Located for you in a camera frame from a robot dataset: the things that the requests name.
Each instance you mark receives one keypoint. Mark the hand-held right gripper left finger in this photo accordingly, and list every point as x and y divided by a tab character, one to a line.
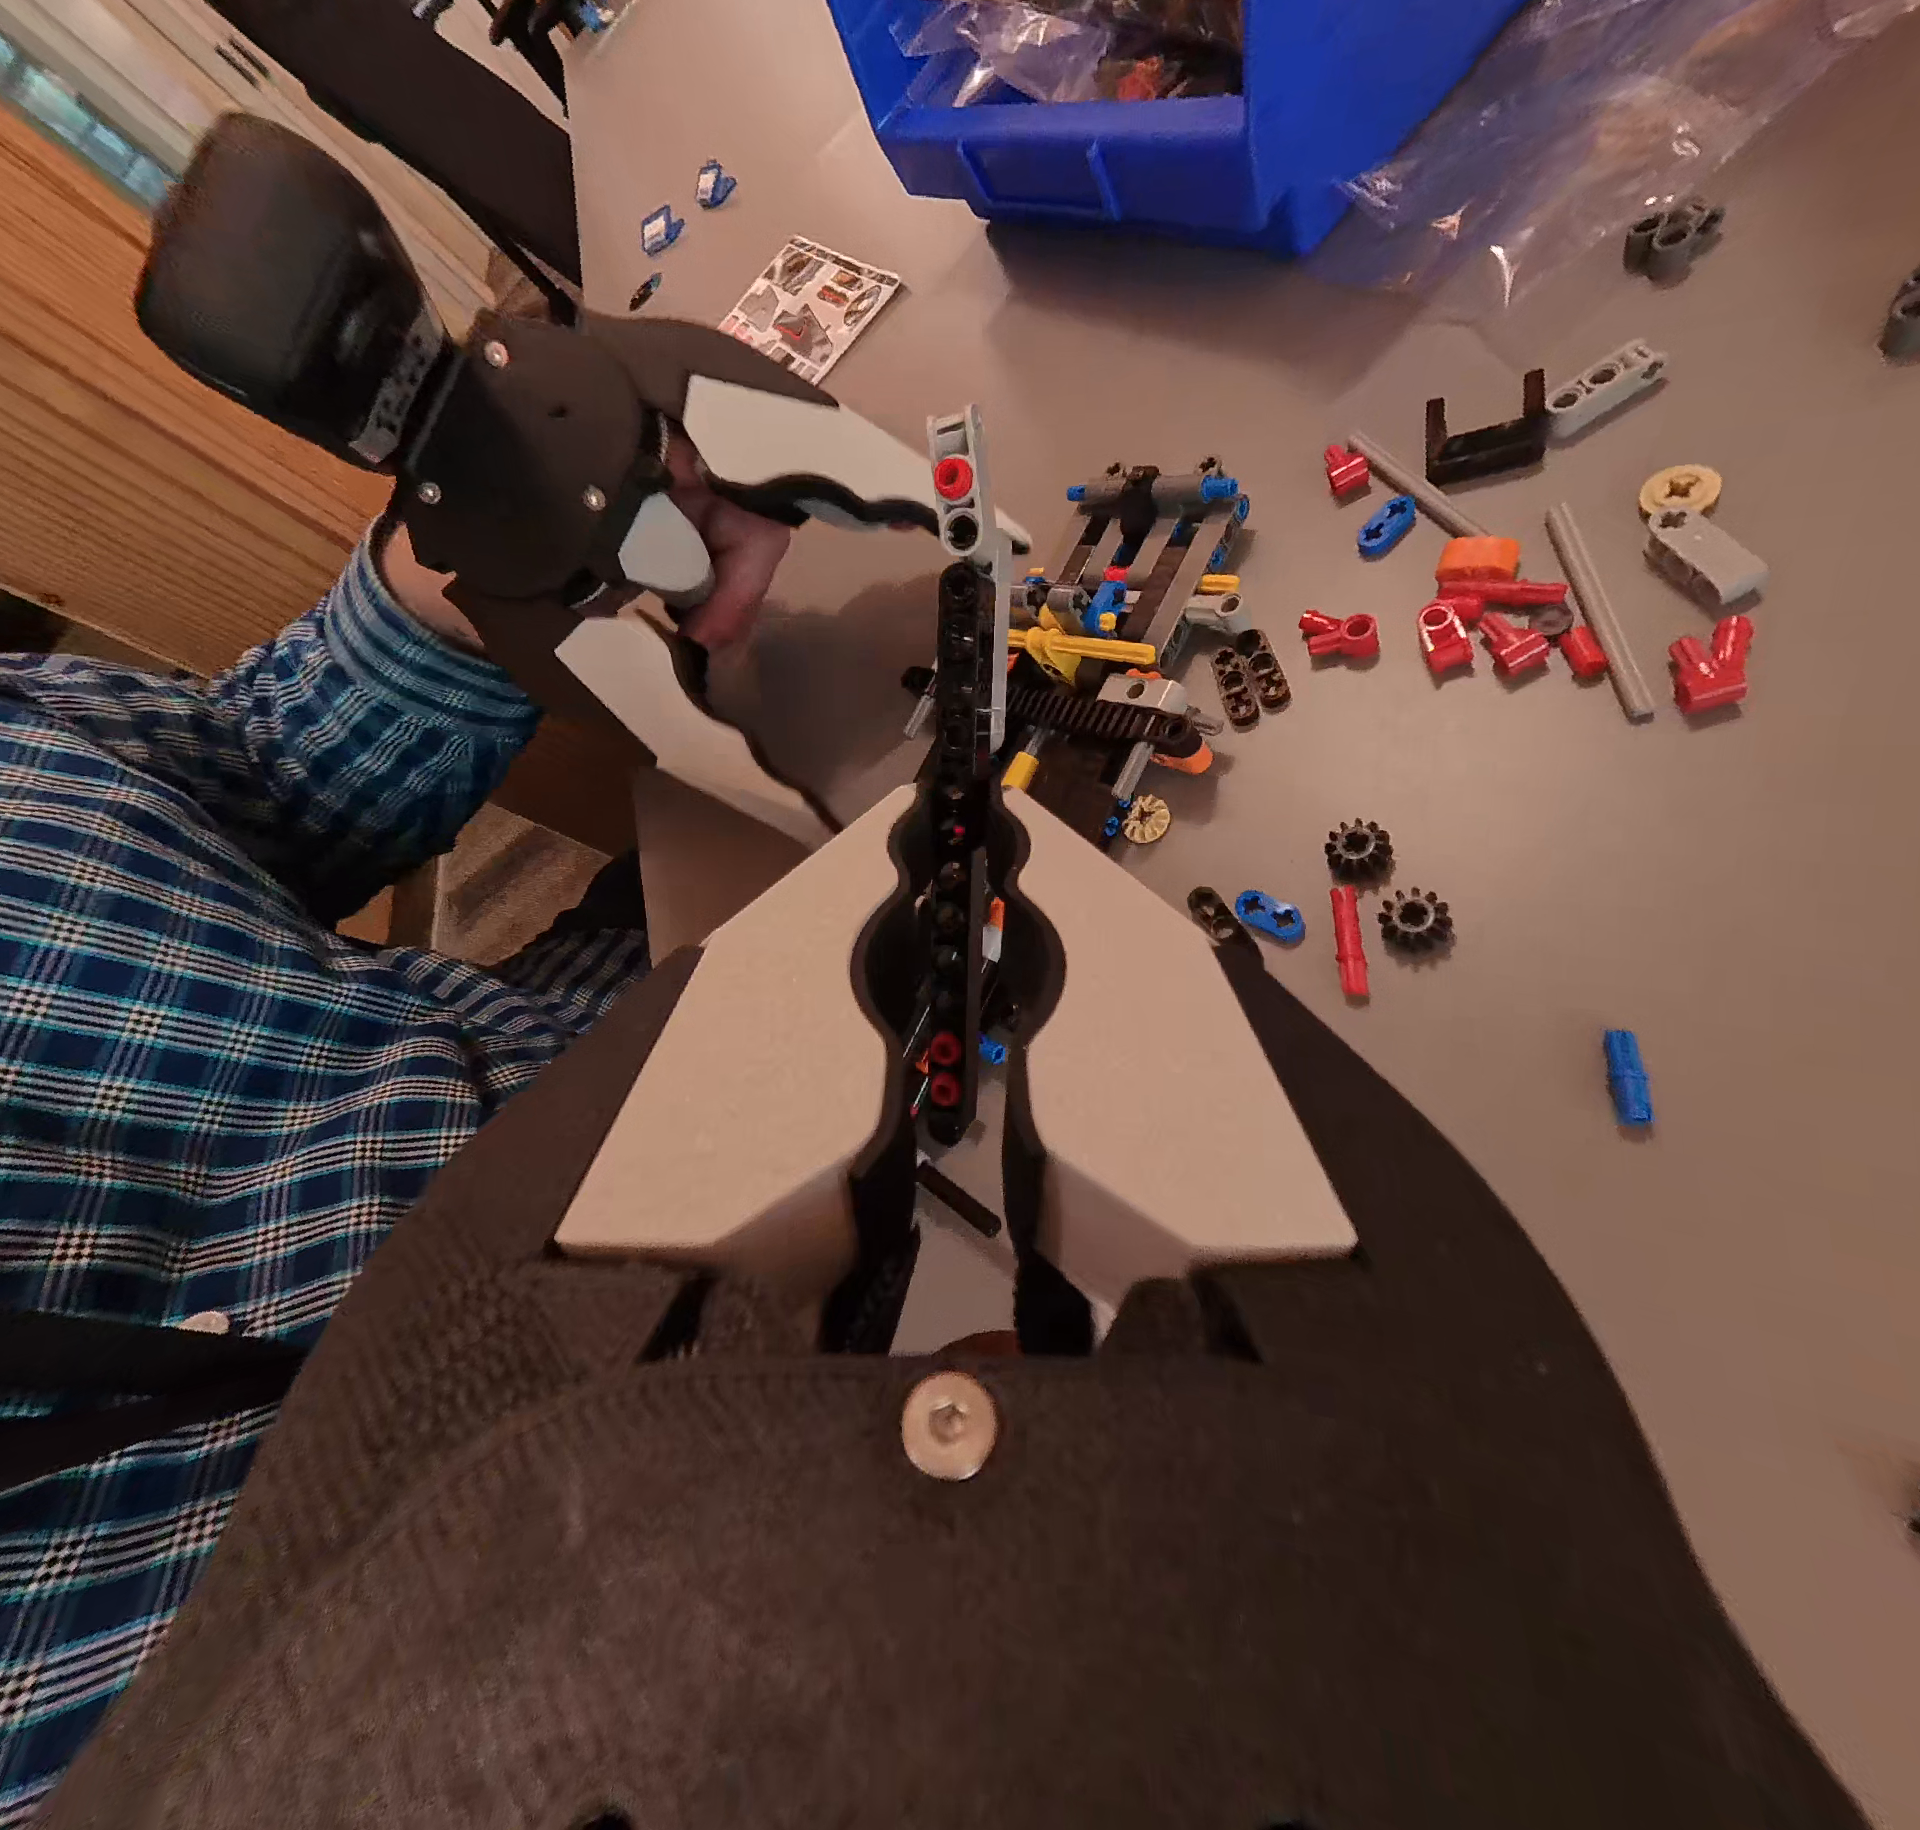
722	1096

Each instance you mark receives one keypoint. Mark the blue lego liftarm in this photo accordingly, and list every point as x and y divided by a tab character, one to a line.
1271	917
1386	522

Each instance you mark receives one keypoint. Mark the clear plastic bag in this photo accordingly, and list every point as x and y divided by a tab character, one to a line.
1652	75

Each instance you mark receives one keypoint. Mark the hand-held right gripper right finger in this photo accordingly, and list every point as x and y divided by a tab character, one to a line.
1186	1110

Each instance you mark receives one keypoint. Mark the blue lego pin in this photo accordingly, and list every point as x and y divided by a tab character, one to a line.
1627	1076

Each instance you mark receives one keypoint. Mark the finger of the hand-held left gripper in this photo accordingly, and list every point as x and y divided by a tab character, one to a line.
811	442
646	681

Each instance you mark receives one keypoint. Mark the long black lego beam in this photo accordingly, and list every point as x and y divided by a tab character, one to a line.
961	630

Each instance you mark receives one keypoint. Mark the person's torso plaid shirt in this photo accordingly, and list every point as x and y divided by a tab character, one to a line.
181	1081

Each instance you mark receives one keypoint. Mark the blue plastic bin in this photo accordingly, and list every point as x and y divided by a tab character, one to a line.
1142	165

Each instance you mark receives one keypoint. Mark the lego sticker sheet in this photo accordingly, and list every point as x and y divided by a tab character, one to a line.
811	301

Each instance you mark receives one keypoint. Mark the light grey short lego beam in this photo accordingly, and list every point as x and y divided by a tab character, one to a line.
1607	386

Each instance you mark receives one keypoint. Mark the clear bags of lego parts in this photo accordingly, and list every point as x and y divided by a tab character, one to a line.
1051	15

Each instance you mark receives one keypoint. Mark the dark thin lego liftarm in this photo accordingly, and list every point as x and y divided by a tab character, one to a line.
1234	681
1271	666

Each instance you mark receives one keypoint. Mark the person's left hand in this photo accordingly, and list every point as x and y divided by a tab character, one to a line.
746	571

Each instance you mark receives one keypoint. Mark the grey lego axle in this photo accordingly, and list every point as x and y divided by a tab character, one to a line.
1412	484
1598	606

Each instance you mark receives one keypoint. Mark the grey lego connector block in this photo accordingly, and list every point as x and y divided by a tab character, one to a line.
1702	558

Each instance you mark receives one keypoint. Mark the small blue packet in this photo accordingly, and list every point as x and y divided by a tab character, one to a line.
717	185
657	227

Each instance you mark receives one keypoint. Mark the person's left forearm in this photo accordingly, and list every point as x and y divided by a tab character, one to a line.
407	721

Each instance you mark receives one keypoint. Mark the black lego liftarm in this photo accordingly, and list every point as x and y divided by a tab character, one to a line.
1217	912

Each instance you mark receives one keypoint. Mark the red lego connector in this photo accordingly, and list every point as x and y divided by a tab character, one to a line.
1346	468

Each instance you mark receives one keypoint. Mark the orange lego piece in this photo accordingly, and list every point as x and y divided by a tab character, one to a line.
1478	558

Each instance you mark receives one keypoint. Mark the black u-shaped lego bracket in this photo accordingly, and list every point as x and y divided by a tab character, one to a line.
1486	446

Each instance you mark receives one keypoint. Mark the lego car chassis assembly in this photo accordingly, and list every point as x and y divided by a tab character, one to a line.
1142	571

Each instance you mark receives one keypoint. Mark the black lego gear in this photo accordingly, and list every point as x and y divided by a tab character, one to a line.
1357	851
1413	919

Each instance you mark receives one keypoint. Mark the tan lego pulley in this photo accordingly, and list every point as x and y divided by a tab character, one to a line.
1681	491

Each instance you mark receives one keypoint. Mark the dark grey lego connector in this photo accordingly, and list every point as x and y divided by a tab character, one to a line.
1901	315
1672	236

